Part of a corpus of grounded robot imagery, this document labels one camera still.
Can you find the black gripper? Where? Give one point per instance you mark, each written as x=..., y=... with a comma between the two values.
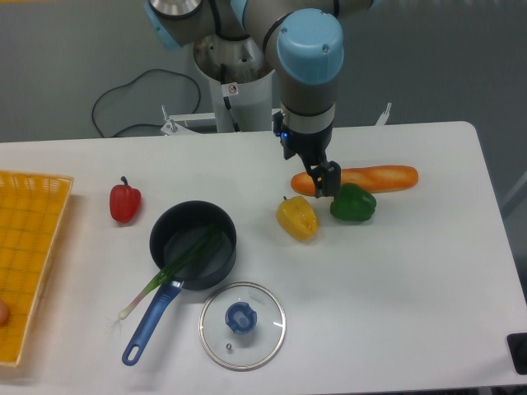
x=311, y=148

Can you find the glass pot lid blue knob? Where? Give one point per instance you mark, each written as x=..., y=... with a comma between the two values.
x=242, y=326

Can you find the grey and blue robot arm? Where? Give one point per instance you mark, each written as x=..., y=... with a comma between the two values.
x=269, y=64

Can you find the green bell pepper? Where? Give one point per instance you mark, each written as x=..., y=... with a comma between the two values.
x=353, y=203

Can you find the yellow bell pepper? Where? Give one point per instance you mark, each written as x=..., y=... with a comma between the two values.
x=297, y=217

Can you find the orange baguette bread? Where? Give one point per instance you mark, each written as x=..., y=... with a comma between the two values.
x=373, y=179

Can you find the green spring onion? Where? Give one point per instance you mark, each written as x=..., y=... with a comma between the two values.
x=181, y=255

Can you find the red bell pepper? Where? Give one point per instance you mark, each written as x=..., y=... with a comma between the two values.
x=124, y=202

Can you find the black device at table edge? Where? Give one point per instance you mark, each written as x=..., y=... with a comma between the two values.
x=517, y=343

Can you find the yellow woven basket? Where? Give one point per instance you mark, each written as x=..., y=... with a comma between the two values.
x=32, y=207

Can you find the white table clamp bracket right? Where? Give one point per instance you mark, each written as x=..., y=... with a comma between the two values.
x=384, y=116

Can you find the white table clamp bracket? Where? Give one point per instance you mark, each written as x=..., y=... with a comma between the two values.
x=188, y=124
x=384, y=116

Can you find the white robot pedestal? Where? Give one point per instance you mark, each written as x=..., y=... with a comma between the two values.
x=240, y=83

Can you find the dark pot with blue handle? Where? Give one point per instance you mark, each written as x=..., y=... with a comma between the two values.
x=217, y=269

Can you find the white table clamp bracket left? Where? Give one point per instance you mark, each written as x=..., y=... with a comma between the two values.
x=188, y=124

